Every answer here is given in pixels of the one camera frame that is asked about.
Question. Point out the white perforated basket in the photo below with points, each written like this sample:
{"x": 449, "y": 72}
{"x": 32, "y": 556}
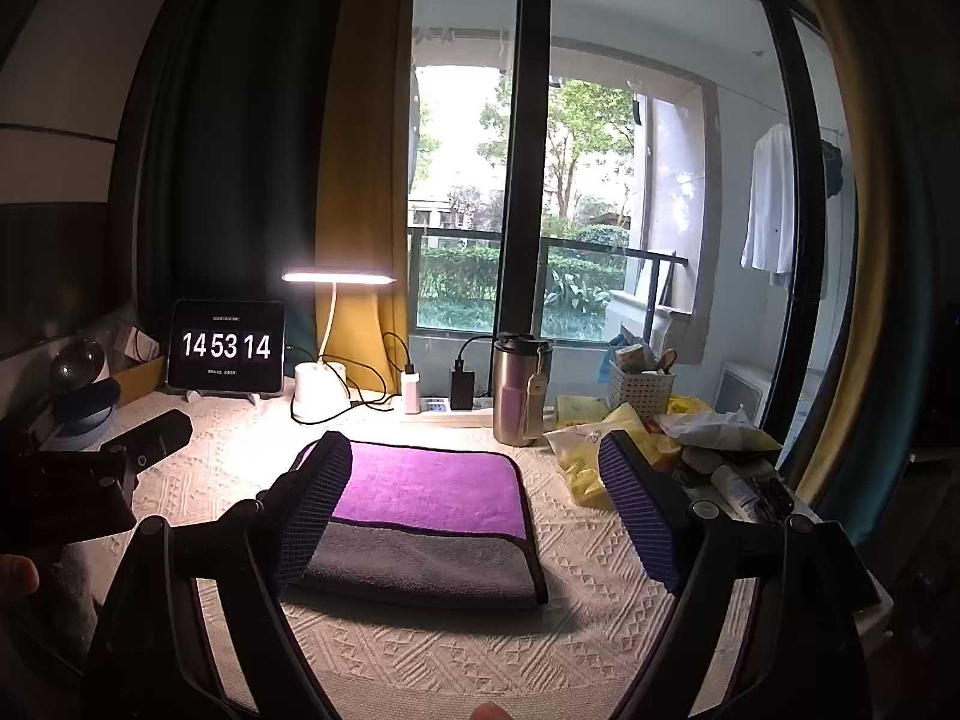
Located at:
{"x": 647, "y": 392}

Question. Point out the black power adapter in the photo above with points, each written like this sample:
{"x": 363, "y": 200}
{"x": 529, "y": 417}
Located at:
{"x": 461, "y": 386}

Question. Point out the steel travel tumbler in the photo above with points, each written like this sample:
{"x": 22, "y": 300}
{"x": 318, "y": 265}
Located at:
{"x": 521, "y": 374}

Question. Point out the yellow curtain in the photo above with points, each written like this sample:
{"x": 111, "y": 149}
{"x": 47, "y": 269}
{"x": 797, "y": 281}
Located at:
{"x": 361, "y": 221}

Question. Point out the white textured table mat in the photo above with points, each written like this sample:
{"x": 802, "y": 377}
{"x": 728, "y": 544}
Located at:
{"x": 192, "y": 625}

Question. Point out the white USB charger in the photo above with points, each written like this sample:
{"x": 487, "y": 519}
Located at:
{"x": 410, "y": 386}

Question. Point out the small yellow tissue pack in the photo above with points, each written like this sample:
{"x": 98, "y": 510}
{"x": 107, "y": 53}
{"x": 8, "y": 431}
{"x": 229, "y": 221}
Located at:
{"x": 574, "y": 410}

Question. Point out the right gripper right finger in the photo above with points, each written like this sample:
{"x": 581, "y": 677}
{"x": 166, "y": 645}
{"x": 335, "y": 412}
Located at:
{"x": 655, "y": 511}

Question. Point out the crumpled white plastic bag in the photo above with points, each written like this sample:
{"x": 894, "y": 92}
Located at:
{"x": 725, "y": 432}

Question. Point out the hanging white shirt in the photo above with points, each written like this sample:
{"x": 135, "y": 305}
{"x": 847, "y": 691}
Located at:
{"x": 769, "y": 242}

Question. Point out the white desk lamp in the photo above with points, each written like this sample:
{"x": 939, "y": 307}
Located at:
{"x": 321, "y": 390}

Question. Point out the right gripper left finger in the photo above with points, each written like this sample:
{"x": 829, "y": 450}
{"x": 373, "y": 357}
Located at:
{"x": 304, "y": 502}

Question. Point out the tablet clock display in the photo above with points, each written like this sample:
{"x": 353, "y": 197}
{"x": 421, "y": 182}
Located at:
{"x": 226, "y": 347}

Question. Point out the purple and grey towel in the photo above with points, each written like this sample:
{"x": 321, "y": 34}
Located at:
{"x": 432, "y": 528}

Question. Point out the white power strip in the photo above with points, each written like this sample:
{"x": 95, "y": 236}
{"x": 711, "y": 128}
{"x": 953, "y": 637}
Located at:
{"x": 442, "y": 406}

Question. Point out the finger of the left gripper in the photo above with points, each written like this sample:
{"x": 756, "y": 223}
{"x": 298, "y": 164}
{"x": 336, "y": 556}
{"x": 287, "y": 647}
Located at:
{"x": 150, "y": 442}

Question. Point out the cardboard box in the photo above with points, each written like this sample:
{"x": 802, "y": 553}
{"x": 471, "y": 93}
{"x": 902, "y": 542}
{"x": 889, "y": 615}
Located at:
{"x": 141, "y": 380}

